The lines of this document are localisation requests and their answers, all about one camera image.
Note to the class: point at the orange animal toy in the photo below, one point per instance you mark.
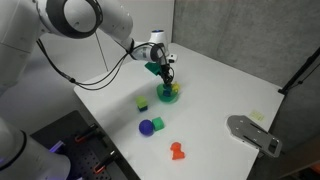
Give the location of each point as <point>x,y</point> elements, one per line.
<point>176,150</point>

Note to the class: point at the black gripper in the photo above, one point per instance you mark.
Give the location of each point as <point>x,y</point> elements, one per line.
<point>165,70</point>

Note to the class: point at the purple ball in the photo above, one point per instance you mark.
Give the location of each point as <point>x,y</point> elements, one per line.
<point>146,127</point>

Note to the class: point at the black tripod pole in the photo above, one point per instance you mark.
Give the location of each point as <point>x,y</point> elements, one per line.
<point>300,71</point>

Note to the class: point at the green camera mount plate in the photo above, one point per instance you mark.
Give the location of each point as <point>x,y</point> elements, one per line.
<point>152,68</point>

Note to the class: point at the black orange clamp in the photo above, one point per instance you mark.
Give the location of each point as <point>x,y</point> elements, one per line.
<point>86,133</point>
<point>105,162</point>

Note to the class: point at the green plastic bowl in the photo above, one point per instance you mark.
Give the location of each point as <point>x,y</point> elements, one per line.
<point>170,99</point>

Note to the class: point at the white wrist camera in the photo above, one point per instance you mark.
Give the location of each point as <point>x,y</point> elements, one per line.
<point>171,58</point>

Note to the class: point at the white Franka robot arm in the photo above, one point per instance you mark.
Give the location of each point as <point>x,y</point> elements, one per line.
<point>110,16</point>

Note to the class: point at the pale yellow sticky note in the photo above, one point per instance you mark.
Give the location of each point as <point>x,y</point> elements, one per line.
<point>256,115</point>

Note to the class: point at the lime green cube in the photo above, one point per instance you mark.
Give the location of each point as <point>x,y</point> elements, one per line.
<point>141,101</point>

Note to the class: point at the black perforated breadboard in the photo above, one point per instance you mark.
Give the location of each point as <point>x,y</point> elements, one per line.
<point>80,155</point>

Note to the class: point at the yellow toy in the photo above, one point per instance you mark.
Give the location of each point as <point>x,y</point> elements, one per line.
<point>175,87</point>

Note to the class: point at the grey metal bracket plate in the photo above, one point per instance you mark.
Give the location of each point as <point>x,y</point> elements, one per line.
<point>253,135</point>

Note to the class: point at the blue animal toy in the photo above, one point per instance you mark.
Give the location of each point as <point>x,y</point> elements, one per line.
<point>166,93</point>

